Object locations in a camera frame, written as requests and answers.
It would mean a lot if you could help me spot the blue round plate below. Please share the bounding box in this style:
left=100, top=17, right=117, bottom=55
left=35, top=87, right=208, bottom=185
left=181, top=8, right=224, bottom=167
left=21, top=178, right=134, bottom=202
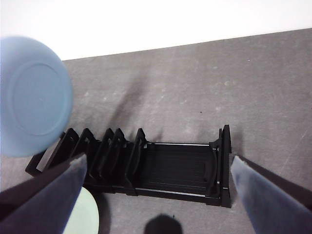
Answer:
left=0, top=36, right=74, bottom=158

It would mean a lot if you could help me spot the black plastic plate rack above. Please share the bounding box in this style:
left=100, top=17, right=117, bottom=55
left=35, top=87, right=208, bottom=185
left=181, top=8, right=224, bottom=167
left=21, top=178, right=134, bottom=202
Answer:
left=25, top=124, right=232, bottom=208

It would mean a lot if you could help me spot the green round plate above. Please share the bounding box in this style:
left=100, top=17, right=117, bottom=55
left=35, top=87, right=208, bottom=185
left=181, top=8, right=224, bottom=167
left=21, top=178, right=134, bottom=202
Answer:
left=63, top=187, right=100, bottom=234

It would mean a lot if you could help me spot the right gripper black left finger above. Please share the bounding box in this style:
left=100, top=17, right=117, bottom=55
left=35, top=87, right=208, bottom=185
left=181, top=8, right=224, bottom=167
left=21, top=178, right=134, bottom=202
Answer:
left=0, top=154, right=88, bottom=234

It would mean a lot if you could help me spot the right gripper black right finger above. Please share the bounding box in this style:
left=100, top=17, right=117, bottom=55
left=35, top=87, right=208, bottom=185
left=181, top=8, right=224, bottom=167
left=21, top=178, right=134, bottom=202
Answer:
left=230, top=156, right=312, bottom=234

